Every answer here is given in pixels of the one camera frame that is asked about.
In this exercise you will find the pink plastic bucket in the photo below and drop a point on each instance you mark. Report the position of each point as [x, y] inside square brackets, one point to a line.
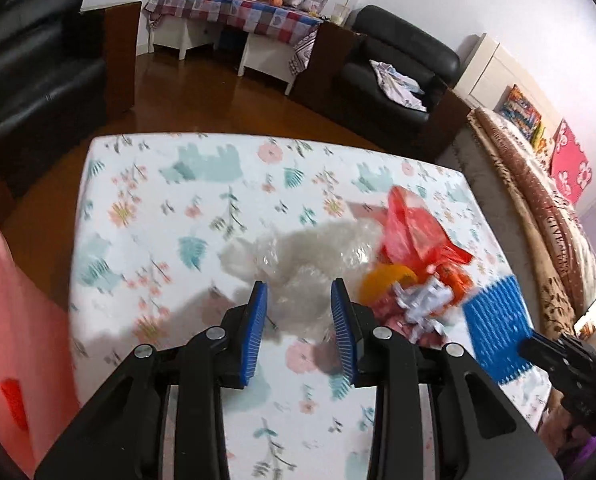
[22, 335]

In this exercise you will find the red plastic bag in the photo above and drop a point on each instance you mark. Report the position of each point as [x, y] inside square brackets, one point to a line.
[413, 230]

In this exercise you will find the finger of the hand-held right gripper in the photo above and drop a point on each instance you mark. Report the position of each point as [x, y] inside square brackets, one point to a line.
[552, 372]
[545, 347]

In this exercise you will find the red flower print pillow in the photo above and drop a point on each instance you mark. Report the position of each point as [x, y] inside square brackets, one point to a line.
[570, 162]

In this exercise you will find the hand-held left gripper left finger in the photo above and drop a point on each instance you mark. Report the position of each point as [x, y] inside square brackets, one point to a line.
[255, 330]

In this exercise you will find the plastic cup with straw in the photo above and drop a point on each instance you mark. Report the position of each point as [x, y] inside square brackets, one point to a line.
[340, 12]

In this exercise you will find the clear plastic bag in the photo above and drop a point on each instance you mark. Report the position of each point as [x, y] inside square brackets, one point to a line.
[303, 260]

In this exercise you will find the orange plastic wrapper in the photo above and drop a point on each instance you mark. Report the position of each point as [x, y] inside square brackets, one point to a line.
[385, 285]

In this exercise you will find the crumpled printed cloth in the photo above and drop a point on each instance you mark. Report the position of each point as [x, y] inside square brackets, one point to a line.
[398, 85]

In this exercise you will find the bed with patterned blanket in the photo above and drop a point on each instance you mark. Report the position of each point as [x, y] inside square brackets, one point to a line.
[538, 185]

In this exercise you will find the colourful printed pillow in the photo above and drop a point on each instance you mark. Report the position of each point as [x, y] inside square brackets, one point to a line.
[520, 110]

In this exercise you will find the pink patterned wrapper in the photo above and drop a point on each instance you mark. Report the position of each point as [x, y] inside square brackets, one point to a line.
[393, 317]

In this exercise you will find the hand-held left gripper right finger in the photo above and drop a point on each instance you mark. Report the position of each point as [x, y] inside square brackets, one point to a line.
[343, 330]

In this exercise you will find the blue foam net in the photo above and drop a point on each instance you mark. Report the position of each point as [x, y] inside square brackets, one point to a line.
[495, 330]

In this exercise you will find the patterned hanging cloth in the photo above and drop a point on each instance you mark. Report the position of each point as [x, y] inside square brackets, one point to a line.
[303, 52]

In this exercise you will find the black leather armchair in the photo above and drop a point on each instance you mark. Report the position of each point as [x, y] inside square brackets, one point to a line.
[403, 45]
[37, 85]

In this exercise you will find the purple white wrapper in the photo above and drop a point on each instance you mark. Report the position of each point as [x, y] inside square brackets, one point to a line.
[423, 302]

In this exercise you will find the checked tablecloth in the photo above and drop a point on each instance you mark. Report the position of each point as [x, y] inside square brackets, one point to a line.
[237, 10]

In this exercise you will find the white headboard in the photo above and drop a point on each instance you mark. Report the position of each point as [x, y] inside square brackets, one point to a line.
[488, 75]

